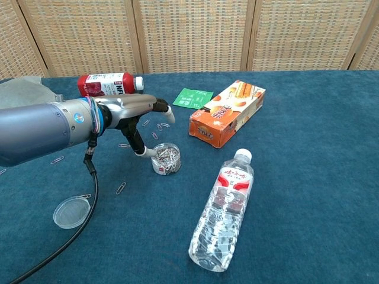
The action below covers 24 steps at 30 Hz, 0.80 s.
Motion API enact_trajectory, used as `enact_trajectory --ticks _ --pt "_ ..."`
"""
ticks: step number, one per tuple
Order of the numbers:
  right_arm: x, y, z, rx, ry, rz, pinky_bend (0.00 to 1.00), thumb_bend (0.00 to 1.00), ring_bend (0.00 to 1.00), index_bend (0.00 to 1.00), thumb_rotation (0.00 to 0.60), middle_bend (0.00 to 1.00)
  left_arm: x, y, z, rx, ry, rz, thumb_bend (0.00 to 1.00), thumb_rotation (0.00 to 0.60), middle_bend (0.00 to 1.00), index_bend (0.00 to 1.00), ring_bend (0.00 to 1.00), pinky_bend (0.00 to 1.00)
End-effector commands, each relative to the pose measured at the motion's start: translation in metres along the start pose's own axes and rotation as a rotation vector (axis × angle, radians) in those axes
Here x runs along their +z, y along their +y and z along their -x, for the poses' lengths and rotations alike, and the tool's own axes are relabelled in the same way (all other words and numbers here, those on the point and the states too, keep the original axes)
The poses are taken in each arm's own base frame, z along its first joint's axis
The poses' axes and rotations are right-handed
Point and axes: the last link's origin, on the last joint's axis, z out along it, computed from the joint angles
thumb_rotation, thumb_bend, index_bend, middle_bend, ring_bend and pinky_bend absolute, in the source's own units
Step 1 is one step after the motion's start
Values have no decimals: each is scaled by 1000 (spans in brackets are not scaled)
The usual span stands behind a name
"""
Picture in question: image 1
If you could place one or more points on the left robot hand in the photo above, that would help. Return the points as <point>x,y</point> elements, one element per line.
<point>130,106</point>

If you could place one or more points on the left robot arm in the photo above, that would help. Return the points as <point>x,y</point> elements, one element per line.
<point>35,130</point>

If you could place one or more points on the red juice bottle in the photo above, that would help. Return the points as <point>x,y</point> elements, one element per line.
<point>100,84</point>

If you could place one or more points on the green sachet packet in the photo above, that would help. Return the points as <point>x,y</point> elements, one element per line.
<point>189,99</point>

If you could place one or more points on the clear jar of paperclips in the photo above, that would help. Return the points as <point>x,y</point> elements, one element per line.
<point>167,162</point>

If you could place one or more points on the woven bamboo screen panel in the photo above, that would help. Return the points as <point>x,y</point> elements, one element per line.
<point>192,35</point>
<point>14,38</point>
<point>80,35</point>
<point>371,50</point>
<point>308,35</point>

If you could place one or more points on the orange biscuit box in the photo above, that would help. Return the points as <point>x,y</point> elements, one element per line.
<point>225,118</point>

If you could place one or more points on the translucent plastic bag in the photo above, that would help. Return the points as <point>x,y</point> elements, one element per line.
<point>23,91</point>

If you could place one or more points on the clear round plastic lid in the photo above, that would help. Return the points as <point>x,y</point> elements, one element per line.
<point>71,213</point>

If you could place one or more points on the clear water bottle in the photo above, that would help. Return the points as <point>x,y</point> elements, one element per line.
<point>222,213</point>

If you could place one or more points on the blue felt table cloth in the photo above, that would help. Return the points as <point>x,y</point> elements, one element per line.
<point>311,177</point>

